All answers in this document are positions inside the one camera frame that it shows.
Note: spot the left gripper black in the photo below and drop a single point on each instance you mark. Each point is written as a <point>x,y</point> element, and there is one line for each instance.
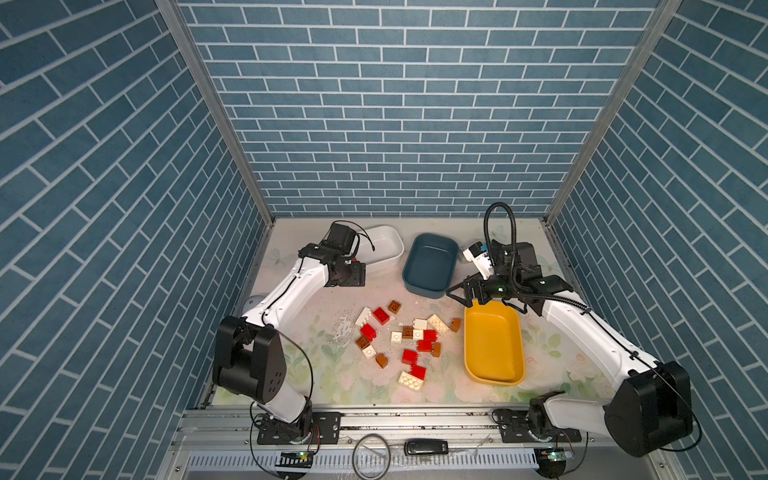
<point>358,272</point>

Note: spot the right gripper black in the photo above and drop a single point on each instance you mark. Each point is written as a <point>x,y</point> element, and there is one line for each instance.
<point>467,286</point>

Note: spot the long white lego brick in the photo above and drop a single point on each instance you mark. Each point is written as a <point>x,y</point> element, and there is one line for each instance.
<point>363,317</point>

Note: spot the small white lego brick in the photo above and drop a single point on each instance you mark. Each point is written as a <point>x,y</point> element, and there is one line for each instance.
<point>369,352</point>

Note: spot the brown lego brick low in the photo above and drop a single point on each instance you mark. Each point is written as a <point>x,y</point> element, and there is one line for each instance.
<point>381,360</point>

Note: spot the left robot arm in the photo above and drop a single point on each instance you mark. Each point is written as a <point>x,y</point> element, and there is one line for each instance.
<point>248,351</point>

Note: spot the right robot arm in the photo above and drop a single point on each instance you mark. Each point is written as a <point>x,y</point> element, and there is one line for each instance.
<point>651,406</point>

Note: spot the white plastic bin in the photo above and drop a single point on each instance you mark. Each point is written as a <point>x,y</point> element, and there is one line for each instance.
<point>384,255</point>

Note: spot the teal plastic bin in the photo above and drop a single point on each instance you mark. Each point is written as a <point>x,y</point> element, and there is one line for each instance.
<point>430,265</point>

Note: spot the cream long lego brick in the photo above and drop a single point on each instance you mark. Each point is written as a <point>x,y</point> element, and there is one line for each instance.
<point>436,323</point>

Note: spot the yellow plastic bin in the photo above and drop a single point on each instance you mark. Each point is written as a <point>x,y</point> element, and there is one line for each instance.
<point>493,344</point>

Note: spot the red lego cluster brick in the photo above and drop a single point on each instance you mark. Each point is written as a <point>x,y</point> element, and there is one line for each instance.
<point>425,339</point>

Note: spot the red lego brick bottom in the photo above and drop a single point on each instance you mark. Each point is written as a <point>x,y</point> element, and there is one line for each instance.
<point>418,371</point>

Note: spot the white dome timer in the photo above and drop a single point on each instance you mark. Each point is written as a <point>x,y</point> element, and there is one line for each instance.
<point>251,303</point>

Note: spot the cream lego brick bottom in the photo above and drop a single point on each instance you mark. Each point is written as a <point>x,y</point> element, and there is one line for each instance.
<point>410,381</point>

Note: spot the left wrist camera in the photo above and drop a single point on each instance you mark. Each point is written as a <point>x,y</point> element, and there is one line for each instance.
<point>341,237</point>

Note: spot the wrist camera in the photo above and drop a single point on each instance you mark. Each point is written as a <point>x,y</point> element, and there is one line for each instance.
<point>478,255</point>
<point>341,237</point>

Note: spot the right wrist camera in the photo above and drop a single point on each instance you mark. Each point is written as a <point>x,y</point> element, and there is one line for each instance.
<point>478,255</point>

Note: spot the black remote on rail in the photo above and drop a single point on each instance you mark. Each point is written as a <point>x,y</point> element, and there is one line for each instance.
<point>425,447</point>

